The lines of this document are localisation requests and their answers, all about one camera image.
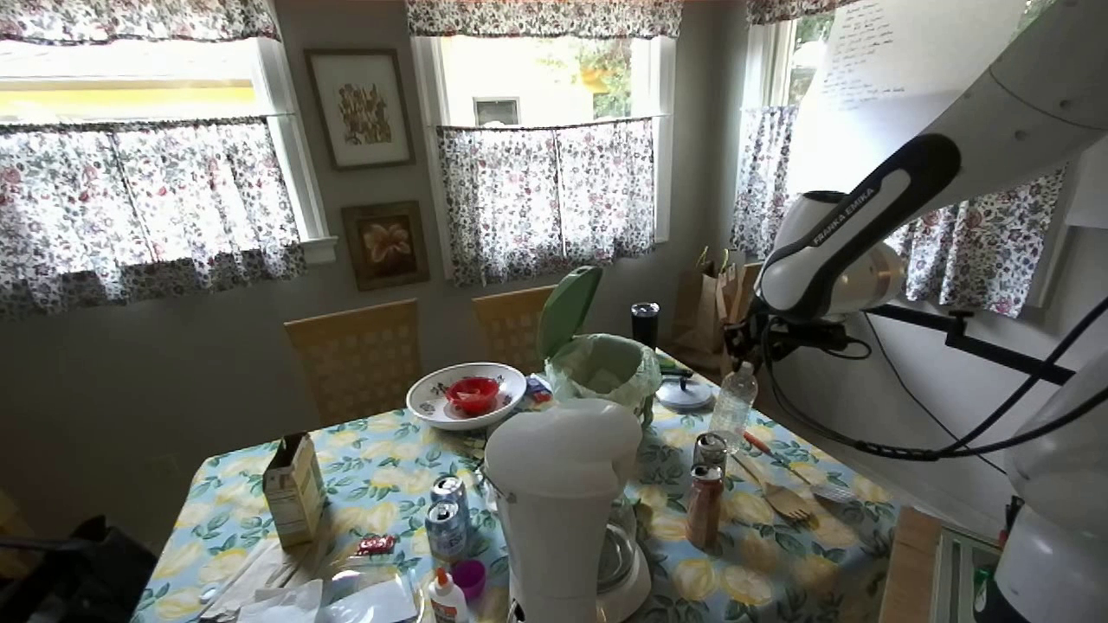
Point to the red food piece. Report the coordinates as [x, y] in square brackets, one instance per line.
[474, 397]

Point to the white written board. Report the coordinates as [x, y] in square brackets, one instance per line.
[868, 69]

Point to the clear plastic water bottle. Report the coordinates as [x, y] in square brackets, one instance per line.
[735, 409]

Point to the floral cafe curtain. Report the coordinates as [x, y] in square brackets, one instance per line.
[549, 195]
[141, 209]
[764, 174]

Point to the brown spice bottle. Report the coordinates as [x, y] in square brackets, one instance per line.
[707, 514]

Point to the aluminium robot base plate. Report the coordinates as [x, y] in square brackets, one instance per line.
[965, 583]

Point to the white glue bottle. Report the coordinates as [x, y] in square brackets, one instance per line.
[446, 600]

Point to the yellow lattice chair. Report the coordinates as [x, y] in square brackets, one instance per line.
[506, 331]

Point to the dark framed flower picture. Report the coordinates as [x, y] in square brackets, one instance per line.
[386, 242]

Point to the purple cup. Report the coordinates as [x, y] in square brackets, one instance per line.
[468, 579]

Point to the black bag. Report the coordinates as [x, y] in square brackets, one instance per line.
[70, 575]

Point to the white framed flower picture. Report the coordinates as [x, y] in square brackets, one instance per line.
[362, 109]

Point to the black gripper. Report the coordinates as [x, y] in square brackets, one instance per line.
[780, 331]

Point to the glass coffee carafe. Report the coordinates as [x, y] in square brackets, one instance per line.
[613, 555]

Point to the black cup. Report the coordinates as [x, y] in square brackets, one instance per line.
[646, 322]

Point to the white plate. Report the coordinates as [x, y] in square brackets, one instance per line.
[434, 406]

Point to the small red wrapper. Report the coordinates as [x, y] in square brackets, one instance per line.
[377, 546]

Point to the wooden chair back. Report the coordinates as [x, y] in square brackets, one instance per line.
[352, 360]

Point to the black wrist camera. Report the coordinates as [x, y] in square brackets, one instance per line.
[837, 336]

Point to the yellow floral tablecloth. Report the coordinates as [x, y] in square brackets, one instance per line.
[383, 461]

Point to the floral window valance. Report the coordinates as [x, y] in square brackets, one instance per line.
[141, 17]
[540, 15]
[783, 9]

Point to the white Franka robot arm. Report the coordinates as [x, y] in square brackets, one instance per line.
[1014, 117]

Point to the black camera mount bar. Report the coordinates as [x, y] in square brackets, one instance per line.
[1014, 357]

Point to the silver pot lid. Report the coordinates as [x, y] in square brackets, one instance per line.
[683, 397]

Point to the clear plastic bag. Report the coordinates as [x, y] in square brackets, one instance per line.
[333, 600]

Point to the green bin lid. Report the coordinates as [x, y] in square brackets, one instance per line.
[572, 305]

